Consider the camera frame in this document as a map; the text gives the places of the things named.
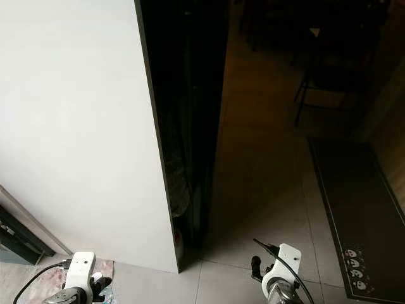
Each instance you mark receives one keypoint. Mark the black panda print floor mat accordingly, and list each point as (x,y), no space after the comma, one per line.
(361,215)

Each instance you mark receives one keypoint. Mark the bubble wrap sheet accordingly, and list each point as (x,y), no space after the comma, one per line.
(180,196)

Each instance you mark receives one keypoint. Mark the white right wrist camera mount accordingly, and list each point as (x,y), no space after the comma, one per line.
(288,259)

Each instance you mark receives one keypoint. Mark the black fridge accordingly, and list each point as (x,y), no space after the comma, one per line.
(177,95)

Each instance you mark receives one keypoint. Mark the clear bottle with white cap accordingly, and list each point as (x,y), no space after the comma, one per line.
(110,296)

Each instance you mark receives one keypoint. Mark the dark wooden chair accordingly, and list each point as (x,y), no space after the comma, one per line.
(335,69)

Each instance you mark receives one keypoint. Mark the white bottle with red cap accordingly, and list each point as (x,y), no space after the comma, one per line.
(180,239)

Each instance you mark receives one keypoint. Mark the black sliding door frame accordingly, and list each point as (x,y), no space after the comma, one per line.
(19,231)

